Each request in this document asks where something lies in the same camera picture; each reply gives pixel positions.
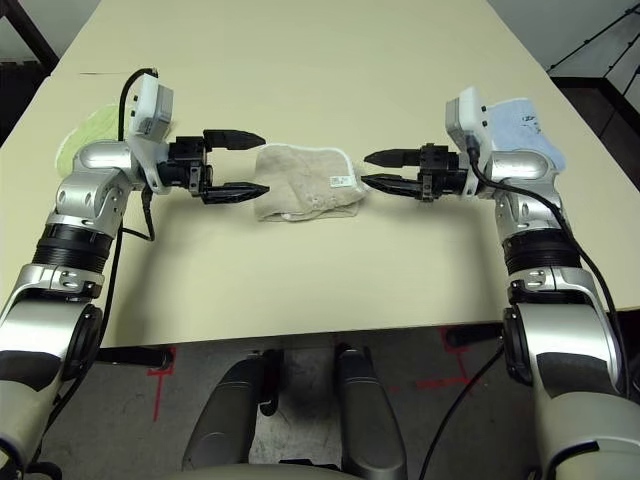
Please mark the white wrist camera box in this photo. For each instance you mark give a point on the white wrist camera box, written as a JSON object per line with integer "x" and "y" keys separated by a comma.
{"x": 150, "y": 115}
{"x": 470, "y": 120}

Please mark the side table black frame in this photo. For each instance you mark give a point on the side table black frame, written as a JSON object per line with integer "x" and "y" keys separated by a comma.
{"x": 32, "y": 32}

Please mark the folded blue towel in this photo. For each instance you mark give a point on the folded blue towel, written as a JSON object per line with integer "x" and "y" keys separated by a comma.
{"x": 520, "y": 132}

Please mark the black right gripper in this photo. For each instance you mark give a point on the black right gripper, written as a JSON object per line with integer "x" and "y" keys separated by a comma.
{"x": 442, "y": 172}

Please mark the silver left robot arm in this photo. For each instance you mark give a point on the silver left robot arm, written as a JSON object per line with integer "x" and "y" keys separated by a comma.
{"x": 85, "y": 200}

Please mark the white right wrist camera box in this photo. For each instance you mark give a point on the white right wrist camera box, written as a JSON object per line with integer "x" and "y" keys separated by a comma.
{"x": 470, "y": 120}

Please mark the black low platform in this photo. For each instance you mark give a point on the black low platform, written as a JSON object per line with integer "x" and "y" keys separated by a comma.
{"x": 600, "y": 95}

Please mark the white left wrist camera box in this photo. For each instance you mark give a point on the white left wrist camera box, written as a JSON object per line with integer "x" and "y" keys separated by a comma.
{"x": 150, "y": 115}

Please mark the beige robot torso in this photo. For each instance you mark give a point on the beige robot torso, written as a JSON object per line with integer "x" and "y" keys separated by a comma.
{"x": 255, "y": 472}

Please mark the folded green towel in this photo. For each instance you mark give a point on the folded green towel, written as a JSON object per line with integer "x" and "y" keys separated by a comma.
{"x": 95, "y": 132}

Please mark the black tripod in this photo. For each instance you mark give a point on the black tripod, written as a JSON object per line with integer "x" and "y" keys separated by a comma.
{"x": 595, "y": 37}

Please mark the black foam floor mat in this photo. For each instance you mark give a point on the black foam floor mat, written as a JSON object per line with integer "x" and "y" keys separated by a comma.
{"x": 17, "y": 90}

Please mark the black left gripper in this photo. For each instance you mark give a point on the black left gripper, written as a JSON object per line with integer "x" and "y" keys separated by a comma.
{"x": 186, "y": 165}

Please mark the beige towel white trim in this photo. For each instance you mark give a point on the beige towel white trim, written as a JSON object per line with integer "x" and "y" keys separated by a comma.
{"x": 300, "y": 185}

